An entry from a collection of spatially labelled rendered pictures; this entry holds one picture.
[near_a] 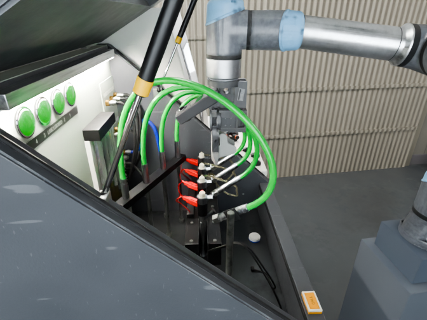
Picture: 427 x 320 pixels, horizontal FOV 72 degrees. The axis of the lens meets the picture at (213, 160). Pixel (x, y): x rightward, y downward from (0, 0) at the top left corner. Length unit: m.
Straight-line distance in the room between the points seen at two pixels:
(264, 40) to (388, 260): 0.85
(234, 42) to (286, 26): 0.10
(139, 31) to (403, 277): 1.12
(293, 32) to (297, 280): 0.56
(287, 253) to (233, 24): 0.59
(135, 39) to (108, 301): 0.77
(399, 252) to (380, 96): 2.35
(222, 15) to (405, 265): 0.90
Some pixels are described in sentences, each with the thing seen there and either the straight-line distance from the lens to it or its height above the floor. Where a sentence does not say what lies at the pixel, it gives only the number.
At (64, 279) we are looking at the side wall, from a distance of 0.50.
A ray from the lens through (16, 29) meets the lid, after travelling 0.40.
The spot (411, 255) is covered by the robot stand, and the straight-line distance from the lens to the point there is 1.10.
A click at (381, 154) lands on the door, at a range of 3.63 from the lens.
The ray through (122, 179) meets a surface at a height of 1.16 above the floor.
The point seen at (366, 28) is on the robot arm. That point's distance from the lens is 0.81.
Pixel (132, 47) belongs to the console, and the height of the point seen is 1.44.
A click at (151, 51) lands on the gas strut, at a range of 0.33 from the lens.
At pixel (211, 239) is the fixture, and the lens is 0.84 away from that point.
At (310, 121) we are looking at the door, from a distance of 3.01.
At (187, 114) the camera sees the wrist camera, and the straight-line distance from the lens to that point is 0.66.
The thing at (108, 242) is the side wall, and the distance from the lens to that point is 0.43.
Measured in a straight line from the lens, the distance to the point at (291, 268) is 0.83.
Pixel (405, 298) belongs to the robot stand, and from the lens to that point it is 1.13.
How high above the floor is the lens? 1.54
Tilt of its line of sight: 27 degrees down
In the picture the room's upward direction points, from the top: straight up
